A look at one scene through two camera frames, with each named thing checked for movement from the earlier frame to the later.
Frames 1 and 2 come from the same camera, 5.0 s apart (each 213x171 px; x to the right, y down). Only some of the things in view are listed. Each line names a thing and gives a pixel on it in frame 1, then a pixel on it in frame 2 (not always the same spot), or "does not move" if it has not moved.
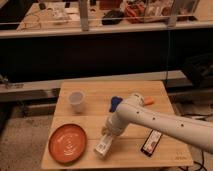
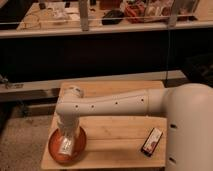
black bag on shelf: x=112 y=17 does not move
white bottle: x=104 y=146 → x=66 y=145
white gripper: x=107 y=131 → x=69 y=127
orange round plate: x=67 y=143 does not move
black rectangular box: x=152 y=140 does not move
